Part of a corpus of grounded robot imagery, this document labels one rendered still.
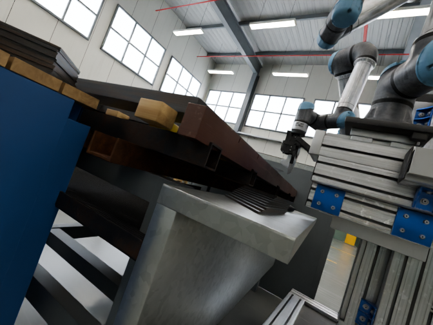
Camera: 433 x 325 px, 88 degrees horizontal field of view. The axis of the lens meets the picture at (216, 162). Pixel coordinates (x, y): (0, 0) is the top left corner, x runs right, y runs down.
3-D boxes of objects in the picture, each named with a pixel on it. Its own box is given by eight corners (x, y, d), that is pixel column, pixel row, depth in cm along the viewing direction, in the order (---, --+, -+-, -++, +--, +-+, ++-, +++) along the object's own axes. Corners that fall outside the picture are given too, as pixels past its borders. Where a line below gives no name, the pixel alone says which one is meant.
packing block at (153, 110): (133, 115, 44) (140, 97, 44) (151, 124, 48) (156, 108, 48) (155, 121, 41) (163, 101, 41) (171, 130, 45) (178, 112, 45)
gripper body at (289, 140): (281, 155, 116) (288, 133, 116) (298, 158, 112) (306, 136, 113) (279, 151, 109) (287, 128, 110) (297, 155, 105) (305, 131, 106)
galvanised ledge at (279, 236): (156, 202, 34) (163, 183, 34) (283, 211, 149) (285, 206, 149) (287, 264, 25) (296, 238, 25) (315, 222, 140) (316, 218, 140)
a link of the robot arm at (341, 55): (361, 149, 122) (350, 44, 111) (336, 148, 136) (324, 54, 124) (374, 144, 127) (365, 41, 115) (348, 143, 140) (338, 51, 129)
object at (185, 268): (71, 437, 32) (156, 202, 34) (267, 262, 147) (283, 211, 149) (87, 462, 30) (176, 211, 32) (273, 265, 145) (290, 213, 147)
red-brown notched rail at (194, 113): (177, 133, 40) (188, 102, 40) (290, 196, 184) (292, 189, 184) (195, 138, 38) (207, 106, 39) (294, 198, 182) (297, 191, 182)
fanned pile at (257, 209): (200, 191, 43) (207, 171, 43) (254, 201, 78) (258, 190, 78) (260, 215, 37) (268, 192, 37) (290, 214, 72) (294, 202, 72)
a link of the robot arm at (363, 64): (392, 45, 108) (354, 133, 101) (368, 53, 117) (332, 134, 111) (381, 28, 103) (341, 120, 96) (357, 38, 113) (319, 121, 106)
